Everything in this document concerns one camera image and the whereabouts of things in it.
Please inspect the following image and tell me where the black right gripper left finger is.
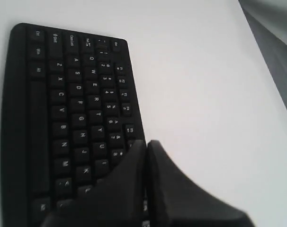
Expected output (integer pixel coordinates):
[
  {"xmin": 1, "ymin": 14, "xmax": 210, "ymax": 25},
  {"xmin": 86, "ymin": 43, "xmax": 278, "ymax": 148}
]
[{"xmin": 42, "ymin": 140, "xmax": 146, "ymax": 227}]

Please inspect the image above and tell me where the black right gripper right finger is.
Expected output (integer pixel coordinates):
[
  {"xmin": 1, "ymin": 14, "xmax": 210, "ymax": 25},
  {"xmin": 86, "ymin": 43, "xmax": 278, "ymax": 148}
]
[{"xmin": 145, "ymin": 140, "xmax": 254, "ymax": 227}]

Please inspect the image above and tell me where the black acer keyboard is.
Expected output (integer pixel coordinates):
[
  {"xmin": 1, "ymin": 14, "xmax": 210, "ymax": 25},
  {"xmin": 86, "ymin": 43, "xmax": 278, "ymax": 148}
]
[{"xmin": 0, "ymin": 23, "xmax": 145, "ymax": 227}]

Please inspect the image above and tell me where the grey backdrop cloth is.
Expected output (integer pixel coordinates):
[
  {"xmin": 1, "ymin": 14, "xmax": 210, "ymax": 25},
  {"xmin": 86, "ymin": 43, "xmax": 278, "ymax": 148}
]
[{"xmin": 239, "ymin": 0, "xmax": 287, "ymax": 109}]

